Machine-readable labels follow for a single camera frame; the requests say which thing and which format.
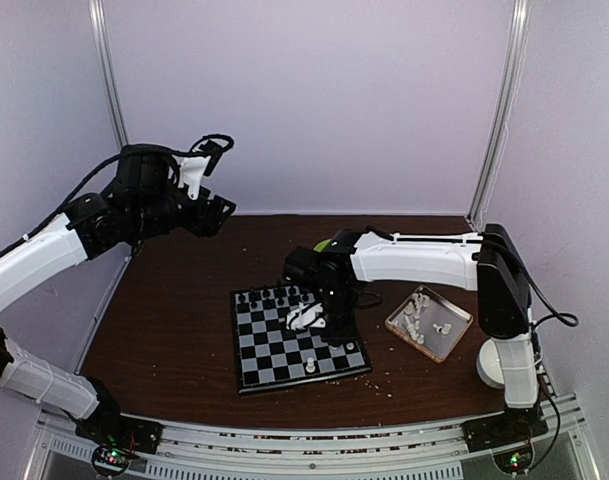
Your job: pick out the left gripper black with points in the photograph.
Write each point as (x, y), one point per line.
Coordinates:
(207, 220)

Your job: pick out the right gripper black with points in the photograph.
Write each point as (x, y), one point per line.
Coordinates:
(348, 334)

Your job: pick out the white chess piece tall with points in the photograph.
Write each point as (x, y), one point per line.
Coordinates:
(310, 366)

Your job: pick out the black white chessboard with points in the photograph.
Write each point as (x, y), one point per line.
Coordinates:
(269, 357)

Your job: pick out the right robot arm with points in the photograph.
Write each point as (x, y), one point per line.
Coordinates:
(485, 263)

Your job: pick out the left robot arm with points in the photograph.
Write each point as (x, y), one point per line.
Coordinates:
(143, 192)

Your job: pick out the green plate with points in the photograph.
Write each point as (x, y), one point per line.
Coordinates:
(320, 246)

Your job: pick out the metal wooden tray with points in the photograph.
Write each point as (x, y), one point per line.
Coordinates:
(412, 321)

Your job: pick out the white piece in tray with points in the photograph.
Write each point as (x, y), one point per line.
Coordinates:
(443, 329)

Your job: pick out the white bowl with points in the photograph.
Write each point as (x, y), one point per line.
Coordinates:
(488, 366)

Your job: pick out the front aluminium rail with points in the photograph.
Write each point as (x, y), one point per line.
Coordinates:
(428, 450)

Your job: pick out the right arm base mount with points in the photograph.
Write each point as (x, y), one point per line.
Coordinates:
(510, 441)

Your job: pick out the left aluminium frame post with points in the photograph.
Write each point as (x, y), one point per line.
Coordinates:
(102, 42)

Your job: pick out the aluminium frame post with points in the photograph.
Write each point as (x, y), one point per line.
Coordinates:
(508, 92)
(102, 42)

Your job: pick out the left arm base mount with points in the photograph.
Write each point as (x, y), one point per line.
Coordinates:
(117, 446)

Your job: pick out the right aluminium frame post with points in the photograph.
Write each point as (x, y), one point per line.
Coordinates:
(508, 92)

